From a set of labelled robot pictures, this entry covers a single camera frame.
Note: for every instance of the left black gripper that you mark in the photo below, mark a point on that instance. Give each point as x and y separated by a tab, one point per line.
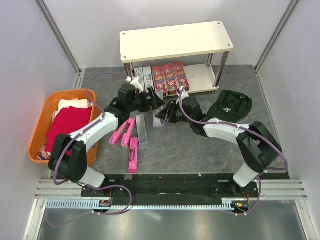
155	102

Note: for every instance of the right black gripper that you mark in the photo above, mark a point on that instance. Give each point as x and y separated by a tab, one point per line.
167	113

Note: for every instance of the silver Protefix toothpaste box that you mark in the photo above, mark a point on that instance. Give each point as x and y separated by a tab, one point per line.
157	122

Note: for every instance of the silver red toothpaste box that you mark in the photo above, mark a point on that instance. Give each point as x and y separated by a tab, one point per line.
159	80

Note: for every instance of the red 3D toothpaste box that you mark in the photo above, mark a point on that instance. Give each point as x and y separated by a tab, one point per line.
180	74
170	79

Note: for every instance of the silver toothpaste box small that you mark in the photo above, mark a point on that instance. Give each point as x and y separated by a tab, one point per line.
141	130

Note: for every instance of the purple silver toothpaste box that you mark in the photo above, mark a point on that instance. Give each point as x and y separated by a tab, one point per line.
138	72
148	77

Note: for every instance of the pink toothpaste box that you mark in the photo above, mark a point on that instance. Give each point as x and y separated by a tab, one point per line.
118	135
130	125
133	155

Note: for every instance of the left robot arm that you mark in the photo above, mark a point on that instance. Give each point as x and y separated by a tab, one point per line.
69	154

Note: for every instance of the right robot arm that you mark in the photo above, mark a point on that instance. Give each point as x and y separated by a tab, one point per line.
257	145

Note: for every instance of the white two-tier shelf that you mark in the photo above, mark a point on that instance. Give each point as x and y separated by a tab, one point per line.
175	42

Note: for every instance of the black baseball cap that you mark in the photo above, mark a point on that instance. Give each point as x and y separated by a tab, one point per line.
231	106

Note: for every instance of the white pink cloth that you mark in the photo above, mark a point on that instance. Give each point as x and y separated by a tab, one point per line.
75	103

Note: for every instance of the red cloth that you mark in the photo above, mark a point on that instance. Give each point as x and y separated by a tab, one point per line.
67	121

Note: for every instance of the orange plastic bin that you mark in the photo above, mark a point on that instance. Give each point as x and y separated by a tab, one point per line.
39	137

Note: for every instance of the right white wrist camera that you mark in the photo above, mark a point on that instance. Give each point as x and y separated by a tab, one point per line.
182	93

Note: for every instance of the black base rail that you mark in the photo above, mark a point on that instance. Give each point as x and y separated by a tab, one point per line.
219	185

